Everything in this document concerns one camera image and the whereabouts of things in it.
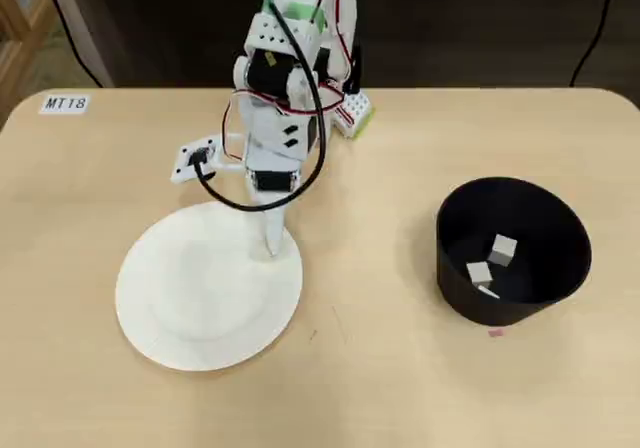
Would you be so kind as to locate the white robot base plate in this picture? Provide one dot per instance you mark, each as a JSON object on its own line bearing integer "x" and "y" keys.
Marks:
{"x": 356, "y": 113}

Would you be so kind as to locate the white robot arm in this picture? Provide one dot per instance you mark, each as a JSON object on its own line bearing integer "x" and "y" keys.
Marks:
{"x": 280, "y": 33}

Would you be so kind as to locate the small pink tape mark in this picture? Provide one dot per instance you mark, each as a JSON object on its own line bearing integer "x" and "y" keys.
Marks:
{"x": 497, "y": 333}

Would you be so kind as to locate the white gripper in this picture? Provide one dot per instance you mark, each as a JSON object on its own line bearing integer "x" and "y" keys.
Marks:
{"x": 270, "y": 181}

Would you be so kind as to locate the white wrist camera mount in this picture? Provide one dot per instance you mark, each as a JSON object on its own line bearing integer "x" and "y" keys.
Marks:
{"x": 182, "y": 168}

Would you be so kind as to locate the black pot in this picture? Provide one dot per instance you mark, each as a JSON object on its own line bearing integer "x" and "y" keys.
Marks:
{"x": 550, "y": 268}

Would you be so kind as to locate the white paper plate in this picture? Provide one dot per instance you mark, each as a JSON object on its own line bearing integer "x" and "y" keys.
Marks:
{"x": 200, "y": 293}

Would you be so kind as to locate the wooden frame mesh panel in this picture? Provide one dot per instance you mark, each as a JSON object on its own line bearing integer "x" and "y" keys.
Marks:
{"x": 22, "y": 43}

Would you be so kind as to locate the white MT18 label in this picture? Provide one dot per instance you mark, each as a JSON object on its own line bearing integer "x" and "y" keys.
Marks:
{"x": 65, "y": 103}

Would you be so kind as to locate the white cube block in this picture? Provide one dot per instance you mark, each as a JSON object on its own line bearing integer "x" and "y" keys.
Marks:
{"x": 502, "y": 248}
{"x": 478, "y": 272}

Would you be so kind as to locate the green tape piece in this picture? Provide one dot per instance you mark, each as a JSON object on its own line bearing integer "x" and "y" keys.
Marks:
{"x": 305, "y": 10}

